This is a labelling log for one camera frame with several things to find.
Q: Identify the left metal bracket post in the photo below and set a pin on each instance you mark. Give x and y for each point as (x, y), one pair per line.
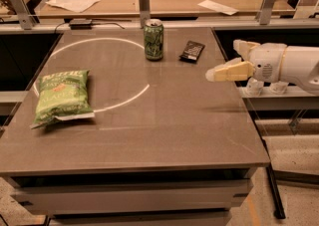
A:
(19, 8)

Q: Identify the middle metal bracket post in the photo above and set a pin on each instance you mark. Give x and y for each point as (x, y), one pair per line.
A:
(145, 11)

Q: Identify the metal bracket post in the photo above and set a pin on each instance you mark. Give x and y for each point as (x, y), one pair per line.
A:
(264, 15)
(145, 11)
(19, 8)

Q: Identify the clear sanitizer bottle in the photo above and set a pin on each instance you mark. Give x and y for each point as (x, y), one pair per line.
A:
(278, 88)
(254, 87)

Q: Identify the white paper sheet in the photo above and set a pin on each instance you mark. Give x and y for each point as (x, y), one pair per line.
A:
(77, 6)
(214, 7)

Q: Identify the clear sanitizer bottle left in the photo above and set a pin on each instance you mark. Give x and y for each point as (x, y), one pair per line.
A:
(254, 87)

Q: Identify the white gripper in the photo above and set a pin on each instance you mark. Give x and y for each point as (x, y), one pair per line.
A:
(267, 61)

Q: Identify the white paper sheet right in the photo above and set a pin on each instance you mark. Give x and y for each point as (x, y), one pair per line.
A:
(214, 7)

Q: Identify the clear sanitizer bottle right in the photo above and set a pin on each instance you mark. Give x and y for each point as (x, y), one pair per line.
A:
(278, 88)

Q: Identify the black power adapter with cable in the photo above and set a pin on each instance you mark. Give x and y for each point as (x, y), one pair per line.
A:
(84, 24)

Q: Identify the white paper sheet left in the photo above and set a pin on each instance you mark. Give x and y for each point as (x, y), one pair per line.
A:
(77, 6)

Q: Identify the green soda can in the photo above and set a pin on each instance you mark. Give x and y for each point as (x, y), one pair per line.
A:
(153, 39)

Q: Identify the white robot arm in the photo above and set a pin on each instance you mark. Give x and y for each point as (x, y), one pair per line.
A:
(300, 67)

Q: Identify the black snack packet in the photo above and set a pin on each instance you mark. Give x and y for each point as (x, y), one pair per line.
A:
(192, 51)

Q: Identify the right metal bracket post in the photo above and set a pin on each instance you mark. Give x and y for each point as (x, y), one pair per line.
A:
(264, 15)

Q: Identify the green jalapeno chip bag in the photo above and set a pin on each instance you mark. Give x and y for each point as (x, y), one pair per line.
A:
(62, 96)

